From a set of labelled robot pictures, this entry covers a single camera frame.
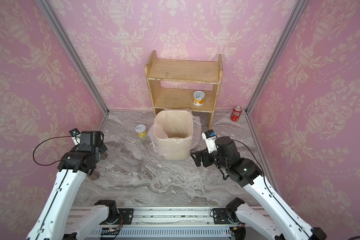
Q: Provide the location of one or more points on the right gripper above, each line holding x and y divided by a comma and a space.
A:
206, 155

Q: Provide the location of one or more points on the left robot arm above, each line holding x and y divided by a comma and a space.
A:
74, 166

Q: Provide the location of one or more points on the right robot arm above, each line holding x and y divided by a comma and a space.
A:
258, 186

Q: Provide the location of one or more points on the beige trash bin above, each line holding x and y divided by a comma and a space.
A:
174, 135

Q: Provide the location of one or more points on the red cola can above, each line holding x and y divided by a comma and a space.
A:
236, 113

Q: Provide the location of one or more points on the yellow can on shelf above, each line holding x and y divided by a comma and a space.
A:
198, 98

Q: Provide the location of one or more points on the yellow can on floor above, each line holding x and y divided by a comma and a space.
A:
141, 130

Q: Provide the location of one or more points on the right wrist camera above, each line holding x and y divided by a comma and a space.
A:
210, 137

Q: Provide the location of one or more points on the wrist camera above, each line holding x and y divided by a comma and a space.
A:
75, 134
210, 137

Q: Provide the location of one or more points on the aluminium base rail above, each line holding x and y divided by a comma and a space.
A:
157, 216

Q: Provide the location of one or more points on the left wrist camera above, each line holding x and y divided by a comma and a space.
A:
75, 134

